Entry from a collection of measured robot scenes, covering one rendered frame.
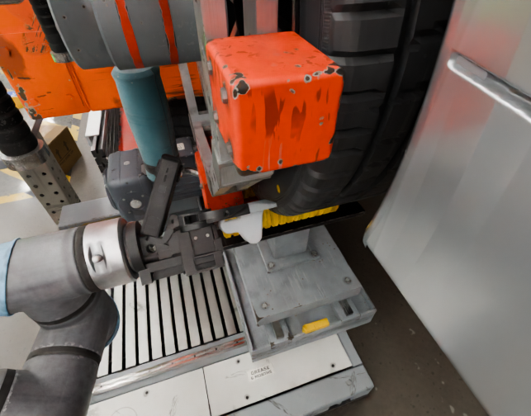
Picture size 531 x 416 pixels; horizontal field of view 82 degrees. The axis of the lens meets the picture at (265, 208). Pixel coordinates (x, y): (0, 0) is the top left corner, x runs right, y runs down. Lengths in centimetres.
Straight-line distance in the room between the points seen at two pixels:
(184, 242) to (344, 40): 29
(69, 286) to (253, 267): 54
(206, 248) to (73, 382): 23
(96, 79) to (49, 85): 12
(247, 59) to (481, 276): 19
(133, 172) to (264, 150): 78
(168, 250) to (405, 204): 32
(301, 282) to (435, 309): 65
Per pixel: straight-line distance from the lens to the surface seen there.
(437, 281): 22
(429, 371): 111
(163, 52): 49
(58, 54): 72
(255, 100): 19
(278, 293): 84
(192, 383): 93
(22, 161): 42
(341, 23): 25
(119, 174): 97
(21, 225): 164
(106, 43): 48
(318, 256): 90
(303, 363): 93
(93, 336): 53
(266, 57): 22
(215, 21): 27
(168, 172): 43
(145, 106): 67
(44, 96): 107
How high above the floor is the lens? 96
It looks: 45 degrees down
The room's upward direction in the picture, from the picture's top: straight up
